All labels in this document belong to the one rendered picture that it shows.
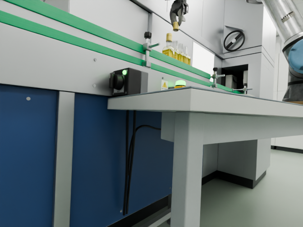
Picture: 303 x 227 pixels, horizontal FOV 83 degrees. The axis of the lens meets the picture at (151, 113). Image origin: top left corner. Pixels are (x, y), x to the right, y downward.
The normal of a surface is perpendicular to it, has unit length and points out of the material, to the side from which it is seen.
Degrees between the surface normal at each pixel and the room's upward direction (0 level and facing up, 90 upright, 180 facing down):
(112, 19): 90
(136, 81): 90
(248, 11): 90
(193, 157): 90
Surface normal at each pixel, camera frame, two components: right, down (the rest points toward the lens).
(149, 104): -0.84, -0.04
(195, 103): 0.54, 0.03
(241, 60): -0.69, -0.03
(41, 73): 0.72, 0.04
